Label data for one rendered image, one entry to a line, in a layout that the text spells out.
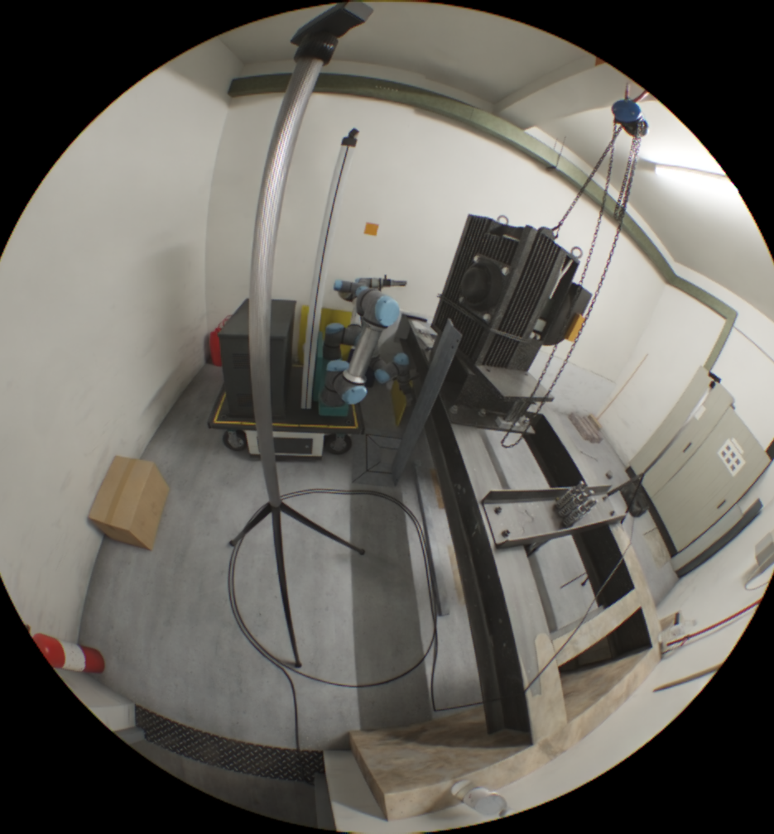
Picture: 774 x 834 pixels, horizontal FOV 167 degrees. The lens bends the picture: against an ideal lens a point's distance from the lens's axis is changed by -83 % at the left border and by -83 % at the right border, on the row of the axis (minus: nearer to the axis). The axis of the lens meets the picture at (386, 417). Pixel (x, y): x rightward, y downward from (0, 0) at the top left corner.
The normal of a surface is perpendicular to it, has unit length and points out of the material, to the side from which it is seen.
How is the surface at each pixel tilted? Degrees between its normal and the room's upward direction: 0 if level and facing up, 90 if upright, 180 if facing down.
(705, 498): 90
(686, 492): 90
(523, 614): 0
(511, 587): 0
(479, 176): 90
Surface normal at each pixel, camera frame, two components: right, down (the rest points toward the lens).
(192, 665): 0.23, -0.74
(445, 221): 0.08, 0.66
